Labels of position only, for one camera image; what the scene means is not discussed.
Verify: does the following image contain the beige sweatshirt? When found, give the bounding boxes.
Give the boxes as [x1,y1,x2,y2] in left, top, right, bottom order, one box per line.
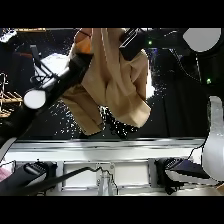
[59,27,153,136]

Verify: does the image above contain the silver frame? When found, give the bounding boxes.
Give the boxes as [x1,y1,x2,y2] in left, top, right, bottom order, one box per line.
[0,137,224,197]

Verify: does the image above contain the black cable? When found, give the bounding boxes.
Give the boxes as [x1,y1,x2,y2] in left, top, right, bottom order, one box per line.
[19,165,115,197]

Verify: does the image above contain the orange garment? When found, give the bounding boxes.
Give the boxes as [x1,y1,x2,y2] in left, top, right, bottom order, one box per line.
[73,29,94,55]

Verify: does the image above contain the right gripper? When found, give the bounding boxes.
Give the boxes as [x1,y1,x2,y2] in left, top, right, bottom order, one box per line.
[118,28,147,62]

